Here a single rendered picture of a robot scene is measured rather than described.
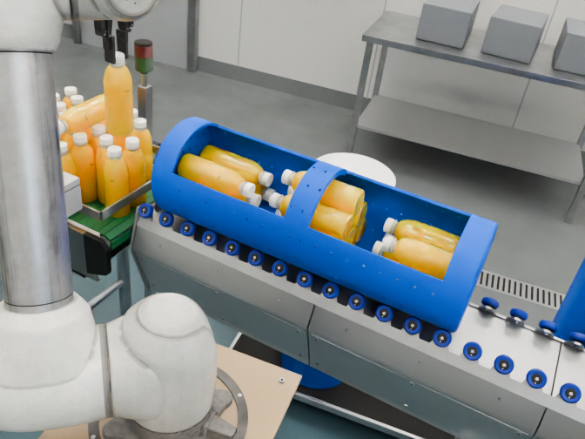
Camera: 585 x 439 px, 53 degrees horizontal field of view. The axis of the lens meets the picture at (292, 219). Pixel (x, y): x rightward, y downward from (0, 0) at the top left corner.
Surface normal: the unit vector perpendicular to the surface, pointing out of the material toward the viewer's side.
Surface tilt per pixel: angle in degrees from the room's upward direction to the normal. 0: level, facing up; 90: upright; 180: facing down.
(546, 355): 0
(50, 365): 63
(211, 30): 90
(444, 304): 89
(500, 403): 70
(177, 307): 6
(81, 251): 90
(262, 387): 0
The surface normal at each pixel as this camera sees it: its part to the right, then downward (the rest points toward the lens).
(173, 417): 0.18, 0.60
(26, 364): 0.22, 0.16
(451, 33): -0.37, 0.49
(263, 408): 0.12, -0.82
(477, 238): -0.03, -0.65
